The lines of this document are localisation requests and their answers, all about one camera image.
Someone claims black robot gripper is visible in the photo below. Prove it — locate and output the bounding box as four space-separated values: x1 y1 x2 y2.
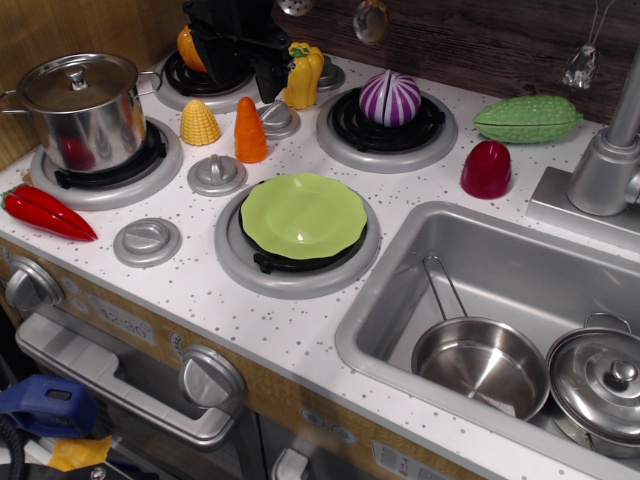
182 0 291 104

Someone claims orange toy carrot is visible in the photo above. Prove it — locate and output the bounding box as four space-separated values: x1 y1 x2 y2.
234 97 268 163

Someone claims green plastic plate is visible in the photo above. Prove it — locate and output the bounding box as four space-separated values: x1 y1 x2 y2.
240 173 368 260

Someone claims yellow toy bell pepper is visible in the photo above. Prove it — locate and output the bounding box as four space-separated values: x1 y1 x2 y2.
282 42 324 110

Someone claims grey stove knob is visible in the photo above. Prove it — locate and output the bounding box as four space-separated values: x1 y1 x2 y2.
257 100 301 140
113 218 182 268
187 154 247 197
317 55 346 93

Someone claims grey stove knob far back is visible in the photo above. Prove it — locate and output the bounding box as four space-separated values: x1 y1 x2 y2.
317 55 346 93

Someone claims hanging slotted metal spoon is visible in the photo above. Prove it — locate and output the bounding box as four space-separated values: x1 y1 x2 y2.
276 0 315 17

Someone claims yellow toy corn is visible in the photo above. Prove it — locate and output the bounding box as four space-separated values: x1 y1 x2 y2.
180 99 221 146

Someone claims back right stove burner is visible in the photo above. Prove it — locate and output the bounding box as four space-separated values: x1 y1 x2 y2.
316 88 458 174

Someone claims stove burner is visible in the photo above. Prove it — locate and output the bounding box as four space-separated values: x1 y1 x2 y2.
30 119 182 211
213 188 381 300
316 88 458 174
156 52 261 113

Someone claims orange toy pumpkin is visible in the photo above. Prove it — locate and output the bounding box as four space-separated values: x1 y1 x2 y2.
176 25 207 73

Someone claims back left stove burner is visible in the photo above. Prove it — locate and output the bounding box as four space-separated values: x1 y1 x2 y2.
156 52 261 113

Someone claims grey stove knob centre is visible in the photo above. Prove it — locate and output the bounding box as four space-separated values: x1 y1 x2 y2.
187 154 247 197

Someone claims purple white toy onion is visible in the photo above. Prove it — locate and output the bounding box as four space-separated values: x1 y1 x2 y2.
359 70 422 128

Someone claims front left stove burner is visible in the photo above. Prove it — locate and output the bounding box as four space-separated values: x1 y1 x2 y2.
30 119 182 211

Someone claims steel pot on stove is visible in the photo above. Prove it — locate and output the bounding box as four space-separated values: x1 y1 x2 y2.
1 70 163 174

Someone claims steel pot lid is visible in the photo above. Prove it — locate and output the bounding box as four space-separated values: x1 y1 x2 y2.
16 53 138 113

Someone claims front right stove burner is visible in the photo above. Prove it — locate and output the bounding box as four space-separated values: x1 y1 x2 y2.
213 188 381 300

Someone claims grey stove knob front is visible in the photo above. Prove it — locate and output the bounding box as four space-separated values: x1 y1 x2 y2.
113 218 182 268

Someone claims dark red toy pepper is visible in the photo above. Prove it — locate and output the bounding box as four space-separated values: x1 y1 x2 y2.
460 140 512 200

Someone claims green toy bitter gourd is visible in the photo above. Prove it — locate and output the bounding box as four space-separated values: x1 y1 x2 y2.
473 95 583 144

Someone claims red toy chili pepper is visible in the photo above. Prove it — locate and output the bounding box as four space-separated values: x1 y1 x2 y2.
2 184 98 241

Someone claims grey oven dial right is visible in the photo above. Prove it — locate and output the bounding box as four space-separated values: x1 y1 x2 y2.
178 344 246 409

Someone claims grey oven dial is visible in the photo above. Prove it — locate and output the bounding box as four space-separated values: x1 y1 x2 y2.
5 256 65 311
178 344 246 409

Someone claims hanging metal whisk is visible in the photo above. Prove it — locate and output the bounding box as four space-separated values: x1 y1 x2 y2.
562 0 616 90

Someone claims grey oven dial left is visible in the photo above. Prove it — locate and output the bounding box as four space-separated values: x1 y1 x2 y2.
5 256 65 311

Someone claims grey toy sink basin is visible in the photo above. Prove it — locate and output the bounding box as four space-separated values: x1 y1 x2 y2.
336 202 639 479

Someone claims silver toy faucet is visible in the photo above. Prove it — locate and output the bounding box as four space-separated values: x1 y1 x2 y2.
526 56 639 250

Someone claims steel saucepan in sink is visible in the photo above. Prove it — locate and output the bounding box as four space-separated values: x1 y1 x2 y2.
411 256 550 421

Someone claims blue clamp tool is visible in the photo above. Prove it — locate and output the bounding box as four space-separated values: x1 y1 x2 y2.
1 374 99 438

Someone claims yellow tape piece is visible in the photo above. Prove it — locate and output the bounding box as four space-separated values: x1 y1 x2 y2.
48 436 112 472

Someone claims steel lidded pot in sink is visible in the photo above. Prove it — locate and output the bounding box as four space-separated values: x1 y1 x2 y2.
546 312 639 459

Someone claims grey oven door handle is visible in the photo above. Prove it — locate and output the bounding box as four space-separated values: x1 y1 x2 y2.
16 314 236 452

